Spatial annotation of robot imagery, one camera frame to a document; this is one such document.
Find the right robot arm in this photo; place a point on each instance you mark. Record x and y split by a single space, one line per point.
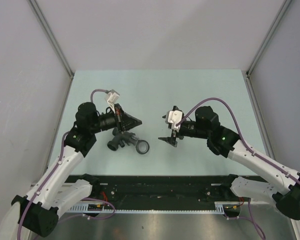
281 185

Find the grey tee pipe fitting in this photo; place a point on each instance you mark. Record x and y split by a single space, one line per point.
120 139

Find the aluminium side rail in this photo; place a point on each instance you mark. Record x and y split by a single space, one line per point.
258 115

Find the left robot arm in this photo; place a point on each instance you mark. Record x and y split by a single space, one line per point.
43 206

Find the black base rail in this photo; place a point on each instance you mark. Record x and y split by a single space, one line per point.
162 192

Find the left aluminium frame post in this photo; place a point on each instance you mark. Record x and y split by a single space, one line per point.
47 30

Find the slotted cable duct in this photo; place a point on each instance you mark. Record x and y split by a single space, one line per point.
98 208

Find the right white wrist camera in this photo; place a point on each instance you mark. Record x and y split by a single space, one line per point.
174 117

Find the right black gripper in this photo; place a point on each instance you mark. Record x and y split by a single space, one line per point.
171 140

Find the right aluminium frame post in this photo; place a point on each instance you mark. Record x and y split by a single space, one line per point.
279 17

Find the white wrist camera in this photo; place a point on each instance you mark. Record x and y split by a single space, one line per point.
111 98
174 117

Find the aluminium frame post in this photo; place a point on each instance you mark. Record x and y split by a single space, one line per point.
279 17
47 30

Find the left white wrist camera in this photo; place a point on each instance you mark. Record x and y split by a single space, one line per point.
111 98

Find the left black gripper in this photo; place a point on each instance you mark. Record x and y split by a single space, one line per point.
125 121

